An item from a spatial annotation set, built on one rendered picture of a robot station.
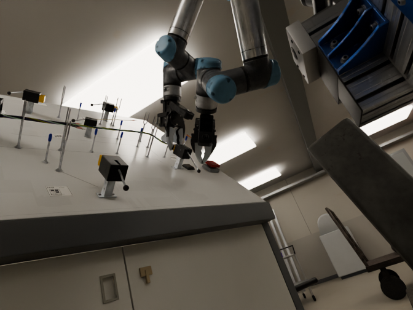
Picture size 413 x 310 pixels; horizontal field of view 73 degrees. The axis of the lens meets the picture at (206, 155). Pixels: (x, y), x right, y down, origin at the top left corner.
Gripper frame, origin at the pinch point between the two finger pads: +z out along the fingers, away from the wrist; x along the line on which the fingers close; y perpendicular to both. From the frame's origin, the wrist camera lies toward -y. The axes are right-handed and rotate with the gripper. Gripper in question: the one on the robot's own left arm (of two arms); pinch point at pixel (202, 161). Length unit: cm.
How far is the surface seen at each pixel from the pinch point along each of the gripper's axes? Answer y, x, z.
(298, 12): 216, -81, -46
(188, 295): -43.4, 0.8, 13.2
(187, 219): -28.7, 2.8, 1.7
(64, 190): -33.3, 32.3, -8.6
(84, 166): -16.5, 35.0, -4.9
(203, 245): -29.0, -2.3, 10.8
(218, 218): -22.3, -6.2, 6.1
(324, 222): 403, -287, 371
